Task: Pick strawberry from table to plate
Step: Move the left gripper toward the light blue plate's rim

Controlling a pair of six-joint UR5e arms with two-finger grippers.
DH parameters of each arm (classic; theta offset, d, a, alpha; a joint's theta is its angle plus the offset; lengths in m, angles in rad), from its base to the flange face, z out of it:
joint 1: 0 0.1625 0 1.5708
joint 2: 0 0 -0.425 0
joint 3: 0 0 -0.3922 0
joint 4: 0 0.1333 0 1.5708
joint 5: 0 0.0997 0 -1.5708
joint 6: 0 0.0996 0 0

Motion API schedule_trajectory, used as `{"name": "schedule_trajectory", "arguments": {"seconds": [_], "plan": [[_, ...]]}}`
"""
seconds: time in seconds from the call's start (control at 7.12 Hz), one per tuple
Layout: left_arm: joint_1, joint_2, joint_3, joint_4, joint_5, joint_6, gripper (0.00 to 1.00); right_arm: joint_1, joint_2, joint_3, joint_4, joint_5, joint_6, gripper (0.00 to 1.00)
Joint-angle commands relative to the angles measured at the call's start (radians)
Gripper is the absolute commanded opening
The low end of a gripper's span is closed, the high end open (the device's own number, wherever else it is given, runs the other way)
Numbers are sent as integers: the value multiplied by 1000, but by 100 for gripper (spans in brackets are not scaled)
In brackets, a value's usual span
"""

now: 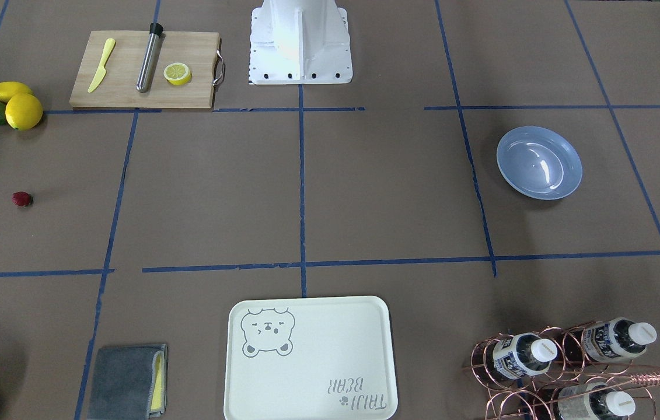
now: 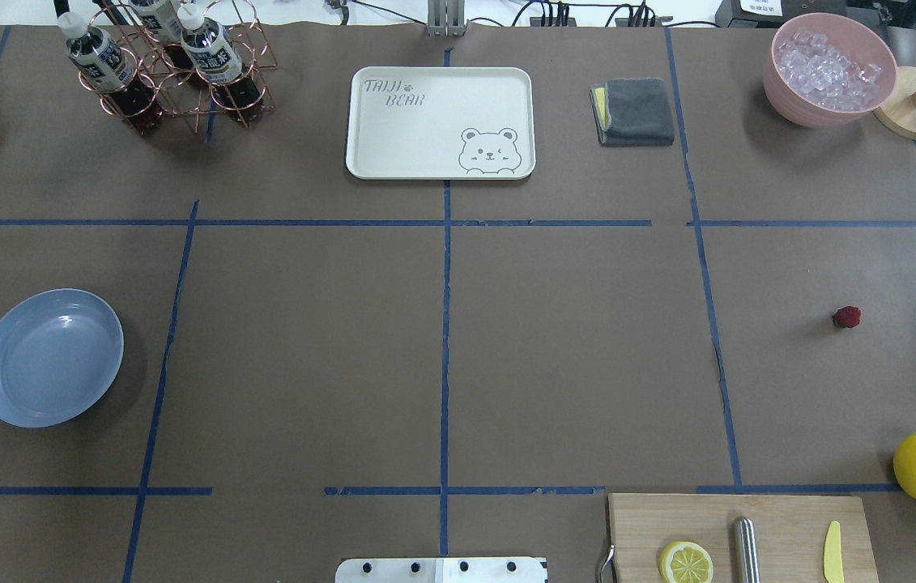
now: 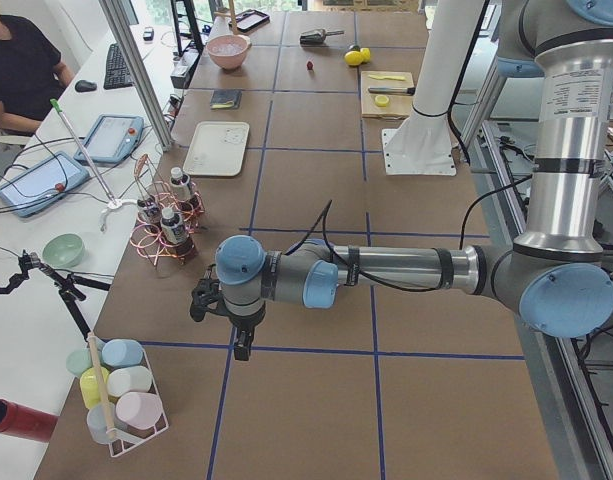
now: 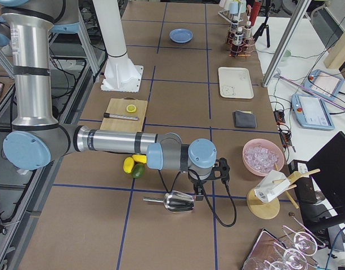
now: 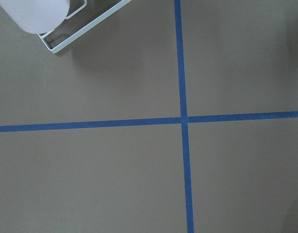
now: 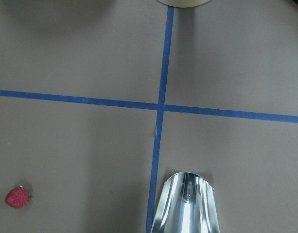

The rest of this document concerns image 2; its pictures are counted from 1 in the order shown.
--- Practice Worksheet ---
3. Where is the red strawberry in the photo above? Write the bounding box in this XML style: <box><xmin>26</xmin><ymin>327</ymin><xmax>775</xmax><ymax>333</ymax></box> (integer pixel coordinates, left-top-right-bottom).
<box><xmin>831</xmin><ymin>305</ymin><xmax>863</xmax><ymax>330</ymax></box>

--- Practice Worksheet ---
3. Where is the cream bear tray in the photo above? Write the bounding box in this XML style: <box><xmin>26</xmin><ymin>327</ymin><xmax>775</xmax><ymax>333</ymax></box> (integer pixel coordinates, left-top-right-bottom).
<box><xmin>344</xmin><ymin>66</ymin><xmax>536</xmax><ymax>181</ymax></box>

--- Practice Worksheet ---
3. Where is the lemon half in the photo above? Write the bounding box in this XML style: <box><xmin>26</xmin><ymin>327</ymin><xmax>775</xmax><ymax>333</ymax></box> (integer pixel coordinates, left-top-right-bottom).
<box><xmin>657</xmin><ymin>540</ymin><xmax>714</xmax><ymax>582</ymax></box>

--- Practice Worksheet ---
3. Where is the grey metal post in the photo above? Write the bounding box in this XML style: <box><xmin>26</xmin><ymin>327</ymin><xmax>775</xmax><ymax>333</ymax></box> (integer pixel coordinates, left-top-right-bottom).
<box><xmin>427</xmin><ymin>0</ymin><xmax>467</xmax><ymax>37</ymax></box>

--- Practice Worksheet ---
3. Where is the left tea bottle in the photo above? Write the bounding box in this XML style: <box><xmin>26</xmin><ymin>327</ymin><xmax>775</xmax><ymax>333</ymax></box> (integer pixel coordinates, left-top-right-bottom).
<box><xmin>57</xmin><ymin>11</ymin><xmax>163</xmax><ymax>133</ymax></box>

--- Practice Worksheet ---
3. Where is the right tea bottle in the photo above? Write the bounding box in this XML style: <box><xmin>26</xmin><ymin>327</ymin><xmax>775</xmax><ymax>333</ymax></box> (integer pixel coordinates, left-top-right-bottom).
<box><xmin>177</xmin><ymin>3</ymin><xmax>264</xmax><ymax>126</ymax></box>

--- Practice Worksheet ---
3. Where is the blue round plate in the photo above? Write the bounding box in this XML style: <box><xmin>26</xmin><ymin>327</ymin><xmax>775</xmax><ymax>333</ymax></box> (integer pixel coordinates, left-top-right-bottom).
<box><xmin>0</xmin><ymin>288</ymin><xmax>125</xmax><ymax>428</ymax></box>

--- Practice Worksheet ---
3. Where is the yellow plastic knife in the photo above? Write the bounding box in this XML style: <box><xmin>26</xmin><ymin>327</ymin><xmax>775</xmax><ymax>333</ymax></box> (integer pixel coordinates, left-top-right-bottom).
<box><xmin>823</xmin><ymin>520</ymin><xmax>844</xmax><ymax>583</ymax></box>

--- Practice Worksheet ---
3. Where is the wooden cutting board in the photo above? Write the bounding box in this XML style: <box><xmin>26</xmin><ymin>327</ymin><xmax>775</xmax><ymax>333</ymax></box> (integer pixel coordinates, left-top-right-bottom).
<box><xmin>608</xmin><ymin>493</ymin><xmax>879</xmax><ymax>582</ymax></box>

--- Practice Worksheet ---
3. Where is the steel knife handle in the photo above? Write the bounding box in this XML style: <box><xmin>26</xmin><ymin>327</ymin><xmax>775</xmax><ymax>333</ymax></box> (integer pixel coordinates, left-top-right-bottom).
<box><xmin>732</xmin><ymin>516</ymin><xmax>761</xmax><ymax>582</ymax></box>

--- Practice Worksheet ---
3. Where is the tea bottle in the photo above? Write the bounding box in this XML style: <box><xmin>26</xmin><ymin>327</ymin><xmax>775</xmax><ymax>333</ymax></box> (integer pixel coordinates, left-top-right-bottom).
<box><xmin>128</xmin><ymin>1</ymin><xmax>203</xmax><ymax>87</ymax></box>
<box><xmin>57</xmin><ymin>11</ymin><xmax>163</xmax><ymax>133</ymax></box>
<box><xmin>177</xmin><ymin>3</ymin><xmax>264</xmax><ymax>126</ymax></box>

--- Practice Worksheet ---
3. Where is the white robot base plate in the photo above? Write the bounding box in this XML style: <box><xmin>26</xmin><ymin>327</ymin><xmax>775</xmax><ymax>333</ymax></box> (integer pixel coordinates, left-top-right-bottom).
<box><xmin>334</xmin><ymin>556</ymin><xmax>549</xmax><ymax>582</ymax></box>

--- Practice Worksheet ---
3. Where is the copper wire bottle rack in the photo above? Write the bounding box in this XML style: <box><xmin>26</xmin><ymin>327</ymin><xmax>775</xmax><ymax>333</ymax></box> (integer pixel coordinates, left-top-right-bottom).
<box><xmin>79</xmin><ymin>1</ymin><xmax>279</xmax><ymax>140</ymax></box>

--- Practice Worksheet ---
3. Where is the pink bowl with ice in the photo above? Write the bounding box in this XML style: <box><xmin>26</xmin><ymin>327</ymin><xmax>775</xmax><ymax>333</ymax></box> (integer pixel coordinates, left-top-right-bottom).
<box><xmin>764</xmin><ymin>12</ymin><xmax>897</xmax><ymax>128</ymax></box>

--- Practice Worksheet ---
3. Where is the metal board hook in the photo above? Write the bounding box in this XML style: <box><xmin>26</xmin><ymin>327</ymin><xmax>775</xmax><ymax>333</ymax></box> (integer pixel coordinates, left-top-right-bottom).
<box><xmin>594</xmin><ymin>545</ymin><xmax>616</xmax><ymax>583</ymax></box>

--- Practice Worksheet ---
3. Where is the yellow sponge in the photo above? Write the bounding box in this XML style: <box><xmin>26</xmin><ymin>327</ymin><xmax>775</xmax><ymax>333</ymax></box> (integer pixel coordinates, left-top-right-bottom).
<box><xmin>590</xmin><ymin>84</ymin><xmax>611</xmax><ymax>135</ymax></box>

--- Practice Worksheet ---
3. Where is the grey folded cloth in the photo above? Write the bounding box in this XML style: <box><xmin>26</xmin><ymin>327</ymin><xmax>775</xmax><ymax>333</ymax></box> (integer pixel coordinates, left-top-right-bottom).
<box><xmin>597</xmin><ymin>78</ymin><xmax>675</xmax><ymax>147</ymax></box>

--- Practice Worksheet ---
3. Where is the rear tea bottle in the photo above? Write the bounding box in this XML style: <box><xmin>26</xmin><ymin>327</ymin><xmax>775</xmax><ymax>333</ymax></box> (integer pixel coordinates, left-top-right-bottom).
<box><xmin>128</xmin><ymin>1</ymin><xmax>203</xmax><ymax>87</ymax></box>

